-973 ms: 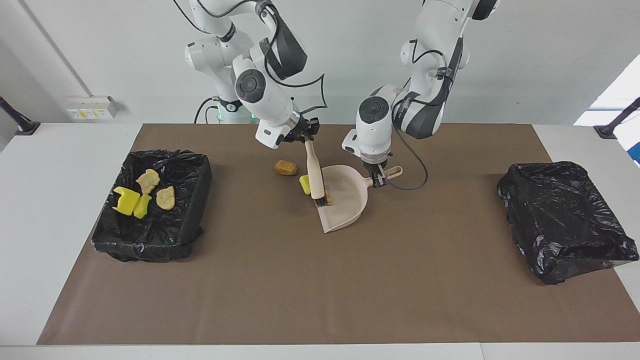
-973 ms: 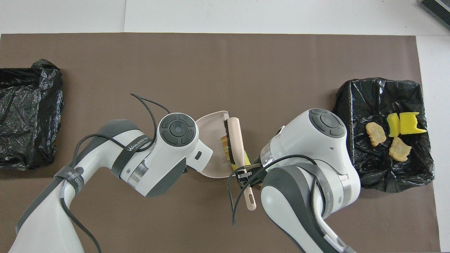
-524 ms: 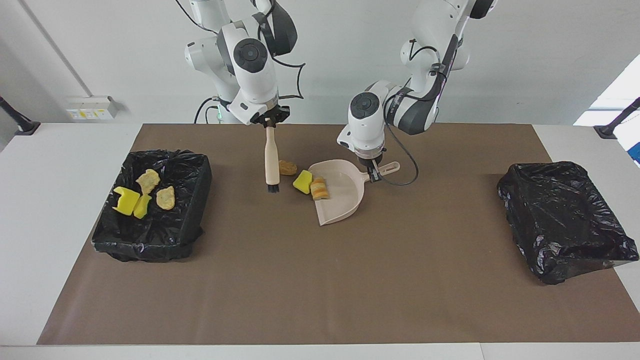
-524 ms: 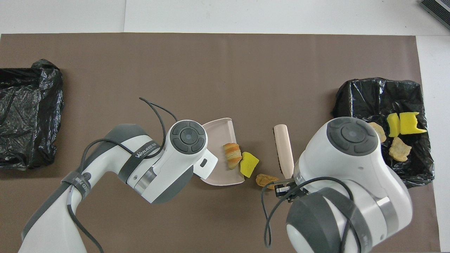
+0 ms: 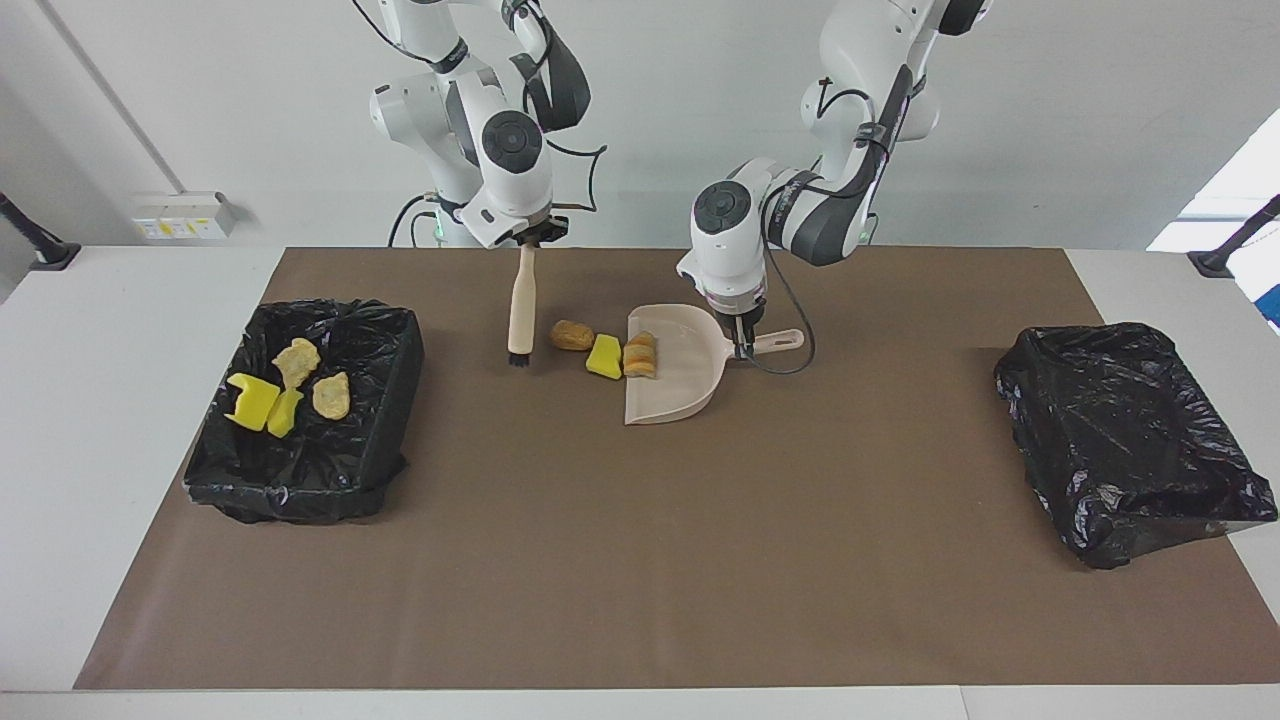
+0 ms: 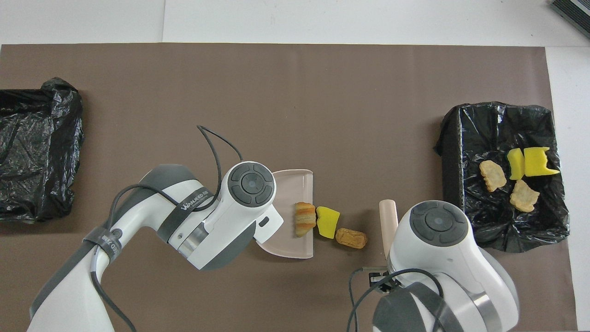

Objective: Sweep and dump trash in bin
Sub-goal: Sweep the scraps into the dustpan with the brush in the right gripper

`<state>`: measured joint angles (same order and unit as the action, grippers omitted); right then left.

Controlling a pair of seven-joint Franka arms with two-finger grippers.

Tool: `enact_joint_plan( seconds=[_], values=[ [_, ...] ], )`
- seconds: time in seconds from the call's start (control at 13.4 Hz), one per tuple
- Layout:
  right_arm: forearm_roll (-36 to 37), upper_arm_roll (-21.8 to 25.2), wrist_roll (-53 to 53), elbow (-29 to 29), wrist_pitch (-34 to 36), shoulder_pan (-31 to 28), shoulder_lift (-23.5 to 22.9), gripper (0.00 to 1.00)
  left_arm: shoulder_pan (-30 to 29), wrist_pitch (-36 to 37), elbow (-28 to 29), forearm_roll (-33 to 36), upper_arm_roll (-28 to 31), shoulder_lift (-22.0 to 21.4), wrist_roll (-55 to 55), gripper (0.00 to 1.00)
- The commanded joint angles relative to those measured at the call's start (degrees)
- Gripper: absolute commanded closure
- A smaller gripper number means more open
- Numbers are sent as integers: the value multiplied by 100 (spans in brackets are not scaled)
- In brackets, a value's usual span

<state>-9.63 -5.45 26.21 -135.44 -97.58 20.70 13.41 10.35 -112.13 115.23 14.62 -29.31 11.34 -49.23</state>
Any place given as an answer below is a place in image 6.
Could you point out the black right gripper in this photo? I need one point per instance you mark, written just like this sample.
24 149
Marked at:
380 281

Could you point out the brown bread roll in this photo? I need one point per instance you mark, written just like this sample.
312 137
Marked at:
351 238

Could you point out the beige hand brush black bristles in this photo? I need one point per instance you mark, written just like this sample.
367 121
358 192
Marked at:
388 221

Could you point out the yellow sponge piece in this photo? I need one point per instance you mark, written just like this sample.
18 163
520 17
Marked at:
327 222

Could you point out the striped croissant bread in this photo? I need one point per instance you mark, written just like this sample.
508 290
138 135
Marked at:
305 219

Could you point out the pink plastic dustpan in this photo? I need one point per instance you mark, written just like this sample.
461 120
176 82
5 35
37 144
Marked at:
292 189

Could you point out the small striped bread piece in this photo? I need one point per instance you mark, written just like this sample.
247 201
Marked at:
492 175

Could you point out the pale cracker bread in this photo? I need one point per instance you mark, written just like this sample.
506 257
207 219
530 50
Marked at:
524 196

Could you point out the small yellow sponge block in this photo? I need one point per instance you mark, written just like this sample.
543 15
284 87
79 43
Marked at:
516 164

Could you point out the notched yellow sponge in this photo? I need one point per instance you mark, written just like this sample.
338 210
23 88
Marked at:
538 162

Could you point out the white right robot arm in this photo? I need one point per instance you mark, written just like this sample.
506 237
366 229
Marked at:
438 244

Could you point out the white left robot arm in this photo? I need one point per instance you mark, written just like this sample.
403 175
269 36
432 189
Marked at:
221 216

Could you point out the black bag lined bin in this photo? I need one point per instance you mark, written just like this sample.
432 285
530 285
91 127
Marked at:
488 226
37 152

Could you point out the brown table mat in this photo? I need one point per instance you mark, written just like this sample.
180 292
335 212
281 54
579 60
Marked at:
345 74

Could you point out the dark grey ribbed object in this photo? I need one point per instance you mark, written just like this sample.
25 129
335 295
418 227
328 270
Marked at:
574 11

